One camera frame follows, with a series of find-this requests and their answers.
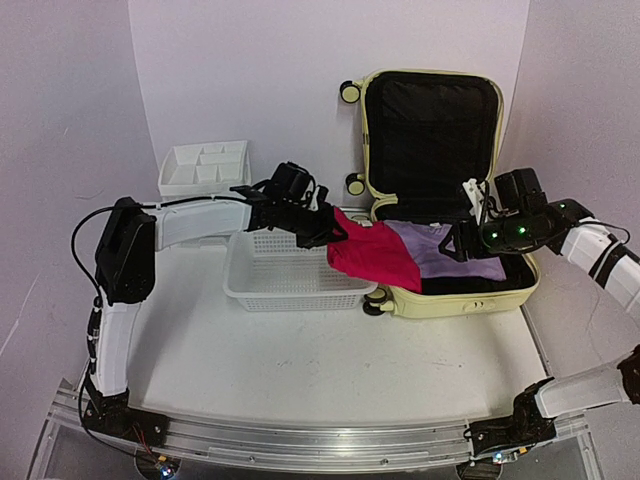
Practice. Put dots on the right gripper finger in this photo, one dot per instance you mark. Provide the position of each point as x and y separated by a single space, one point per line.
457 252
459 235

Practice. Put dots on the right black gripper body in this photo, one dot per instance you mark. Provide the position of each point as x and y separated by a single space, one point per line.
512 235

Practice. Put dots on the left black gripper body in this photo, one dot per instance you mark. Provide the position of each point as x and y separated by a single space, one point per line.
311 231

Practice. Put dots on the red cloth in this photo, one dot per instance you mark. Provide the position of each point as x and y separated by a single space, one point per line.
373 253

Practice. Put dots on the white perforated plastic basket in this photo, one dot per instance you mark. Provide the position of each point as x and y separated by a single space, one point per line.
266 271

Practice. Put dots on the pale yellow hard suitcase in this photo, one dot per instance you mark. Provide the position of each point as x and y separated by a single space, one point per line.
424 133

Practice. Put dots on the white plastic drawer organizer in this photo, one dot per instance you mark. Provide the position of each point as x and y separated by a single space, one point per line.
204 168

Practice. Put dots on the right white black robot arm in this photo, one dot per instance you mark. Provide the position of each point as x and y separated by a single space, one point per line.
600 251

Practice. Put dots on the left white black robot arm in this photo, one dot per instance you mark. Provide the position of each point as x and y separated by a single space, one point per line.
125 275

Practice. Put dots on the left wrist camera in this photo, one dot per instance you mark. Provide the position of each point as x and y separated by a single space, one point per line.
315 198

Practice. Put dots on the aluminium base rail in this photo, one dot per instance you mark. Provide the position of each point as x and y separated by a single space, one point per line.
286 448

